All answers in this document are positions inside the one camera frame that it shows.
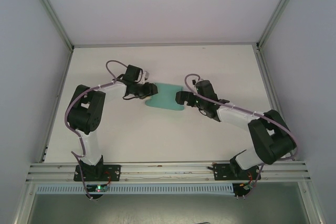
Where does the teal paper box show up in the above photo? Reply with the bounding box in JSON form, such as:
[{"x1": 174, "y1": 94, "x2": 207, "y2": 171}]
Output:
[{"x1": 144, "y1": 82, "x2": 185, "y2": 112}]

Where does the circuit board with green light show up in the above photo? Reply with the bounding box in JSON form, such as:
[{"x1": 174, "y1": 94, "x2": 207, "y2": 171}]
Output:
[{"x1": 84, "y1": 184, "x2": 110, "y2": 193}]

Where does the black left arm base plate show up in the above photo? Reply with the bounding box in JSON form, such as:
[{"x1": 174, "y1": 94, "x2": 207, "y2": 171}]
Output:
[{"x1": 73, "y1": 164, "x2": 122, "y2": 182}]

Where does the aluminium table side rail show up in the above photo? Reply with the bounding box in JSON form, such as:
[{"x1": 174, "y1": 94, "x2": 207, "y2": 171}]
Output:
[
  {"x1": 39, "y1": 48, "x2": 74, "y2": 163},
  {"x1": 254, "y1": 48, "x2": 296, "y2": 162}
]

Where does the perforated grey cable duct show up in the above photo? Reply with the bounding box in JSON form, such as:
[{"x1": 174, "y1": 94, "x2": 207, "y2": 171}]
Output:
[{"x1": 36, "y1": 184, "x2": 234, "y2": 196}]

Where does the aluminium frame post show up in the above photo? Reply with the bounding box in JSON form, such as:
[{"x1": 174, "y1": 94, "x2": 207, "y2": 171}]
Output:
[
  {"x1": 26, "y1": 0, "x2": 76, "y2": 51},
  {"x1": 256, "y1": 0, "x2": 308, "y2": 51}
]

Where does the small circuit board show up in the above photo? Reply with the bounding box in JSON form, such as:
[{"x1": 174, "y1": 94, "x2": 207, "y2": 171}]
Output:
[{"x1": 234, "y1": 182, "x2": 253, "y2": 192}]

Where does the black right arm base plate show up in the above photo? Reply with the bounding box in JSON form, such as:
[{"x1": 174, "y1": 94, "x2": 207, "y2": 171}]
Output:
[{"x1": 212, "y1": 163, "x2": 260, "y2": 182}]

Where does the aluminium mounting rail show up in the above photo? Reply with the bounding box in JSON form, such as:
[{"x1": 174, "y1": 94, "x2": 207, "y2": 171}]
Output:
[{"x1": 26, "y1": 162, "x2": 312, "y2": 183}]

